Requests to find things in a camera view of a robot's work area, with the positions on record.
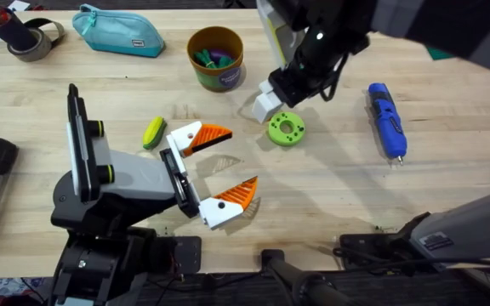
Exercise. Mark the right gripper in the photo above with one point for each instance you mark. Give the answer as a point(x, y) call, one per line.
point(313, 64)

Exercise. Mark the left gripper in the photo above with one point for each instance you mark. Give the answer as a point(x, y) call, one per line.
point(143, 178)

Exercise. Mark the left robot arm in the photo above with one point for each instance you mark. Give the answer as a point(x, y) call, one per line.
point(100, 263)

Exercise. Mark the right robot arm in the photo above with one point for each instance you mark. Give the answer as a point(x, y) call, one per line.
point(462, 238)

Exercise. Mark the blue electric screwdriver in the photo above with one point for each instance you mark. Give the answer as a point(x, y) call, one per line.
point(387, 123)

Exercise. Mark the green disc with holes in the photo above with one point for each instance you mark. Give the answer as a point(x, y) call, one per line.
point(286, 136)

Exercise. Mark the brown tub with toys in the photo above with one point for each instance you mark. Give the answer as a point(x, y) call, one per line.
point(216, 64)

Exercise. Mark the right wrist upright plate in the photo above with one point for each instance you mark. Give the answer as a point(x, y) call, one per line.
point(277, 34)

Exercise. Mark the toy corn cob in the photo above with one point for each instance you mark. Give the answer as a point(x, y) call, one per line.
point(154, 132)

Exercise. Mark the left wrist upright black plate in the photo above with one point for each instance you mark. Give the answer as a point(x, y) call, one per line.
point(81, 144)

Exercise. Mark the black stand tube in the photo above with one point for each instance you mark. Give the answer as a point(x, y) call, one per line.
point(300, 280)

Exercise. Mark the teal zip pouch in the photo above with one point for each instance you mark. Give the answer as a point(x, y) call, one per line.
point(117, 34)

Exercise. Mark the dark green mat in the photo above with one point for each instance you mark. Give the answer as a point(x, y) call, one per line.
point(438, 53)

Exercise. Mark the grey tape roll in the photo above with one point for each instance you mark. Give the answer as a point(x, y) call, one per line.
point(36, 44)

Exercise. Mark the black cup with sticks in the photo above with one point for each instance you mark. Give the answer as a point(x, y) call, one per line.
point(11, 27)

